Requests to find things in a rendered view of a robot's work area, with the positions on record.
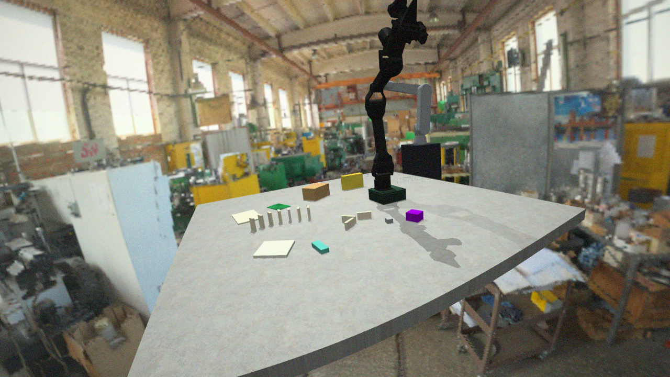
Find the turquoise rectangular block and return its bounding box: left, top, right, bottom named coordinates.
left=311, top=240, right=329, bottom=254

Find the purple block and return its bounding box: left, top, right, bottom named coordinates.
left=406, top=209, right=423, bottom=223

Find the yellow rectangular block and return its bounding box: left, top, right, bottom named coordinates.
left=341, top=173, right=364, bottom=191

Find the green rectangular block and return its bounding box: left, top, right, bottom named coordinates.
left=267, top=204, right=291, bottom=210

